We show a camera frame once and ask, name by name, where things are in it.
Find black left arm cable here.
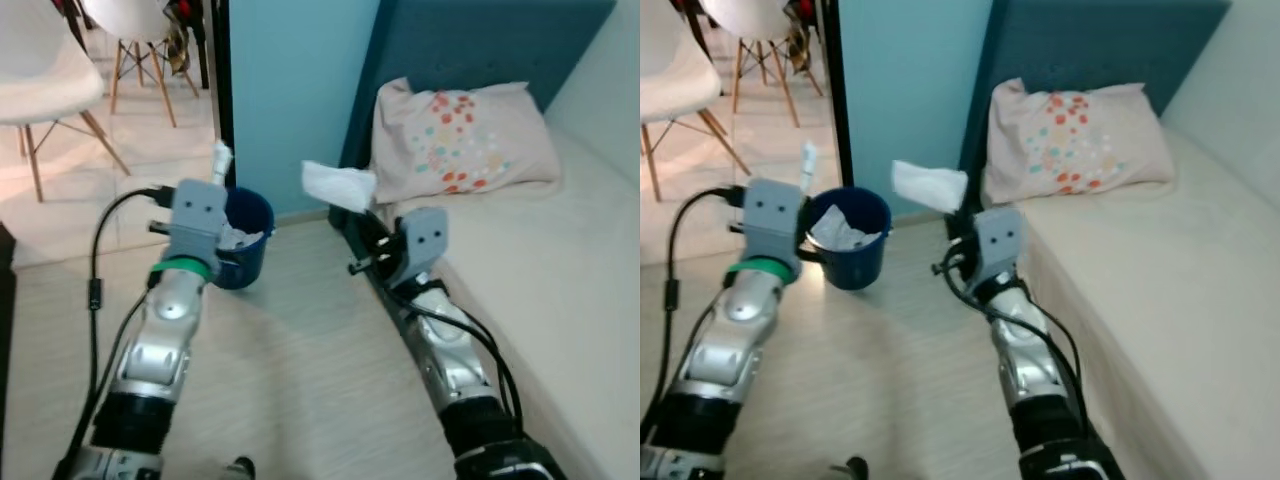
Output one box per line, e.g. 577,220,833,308
60,187,176,480
645,187,751,471

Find teal upholstered bed frame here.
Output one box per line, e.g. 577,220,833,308
335,0,616,480
955,0,1231,216

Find blue plastic waste bin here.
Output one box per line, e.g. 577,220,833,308
215,187,276,291
805,187,893,291

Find pink pillow with coloured dots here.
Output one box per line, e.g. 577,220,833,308
370,77,561,206
985,77,1176,206

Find white paper tissue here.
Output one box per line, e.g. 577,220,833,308
890,160,969,214
302,160,379,214

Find dark hanging clothes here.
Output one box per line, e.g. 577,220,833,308
785,0,831,71
165,0,211,91

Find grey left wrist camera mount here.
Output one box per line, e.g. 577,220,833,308
743,180,804,276
165,180,229,266

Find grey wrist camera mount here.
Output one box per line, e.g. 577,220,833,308
743,180,804,276
397,207,448,286
972,207,1026,286
165,180,229,266

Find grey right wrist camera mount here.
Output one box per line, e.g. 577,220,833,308
972,207,1026,286
397,207,448,286

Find black door frame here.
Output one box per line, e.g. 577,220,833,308
208,0,237,191
815,0,851,191

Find mattress with cream sheet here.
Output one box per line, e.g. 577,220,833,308
395,125,641,480
1010,125,1280,480

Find white chair with wooden legs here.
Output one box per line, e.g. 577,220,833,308
700,0,826,126
0,0,131,201
640,0,751,201
80,0,201,126

